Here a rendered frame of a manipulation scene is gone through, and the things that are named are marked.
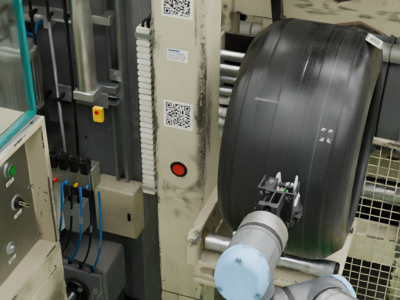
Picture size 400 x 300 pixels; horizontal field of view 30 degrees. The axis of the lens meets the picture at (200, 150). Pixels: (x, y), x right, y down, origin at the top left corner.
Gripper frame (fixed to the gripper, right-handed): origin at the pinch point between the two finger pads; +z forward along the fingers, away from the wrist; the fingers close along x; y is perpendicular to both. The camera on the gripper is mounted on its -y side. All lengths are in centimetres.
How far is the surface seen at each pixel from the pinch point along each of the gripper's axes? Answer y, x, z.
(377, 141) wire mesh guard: -15, -12, 63
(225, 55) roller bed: 4, 34, 61
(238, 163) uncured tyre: 2.7, 11.7, 1.8
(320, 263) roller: -28.5, -6.7, 17.2
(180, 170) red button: -13.7, 31.8, 21.5
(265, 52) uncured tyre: 22.7, 11.6, 16.4
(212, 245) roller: -30.0, 20.4, 16.3
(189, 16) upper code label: 28.0, 29.4, 16.8
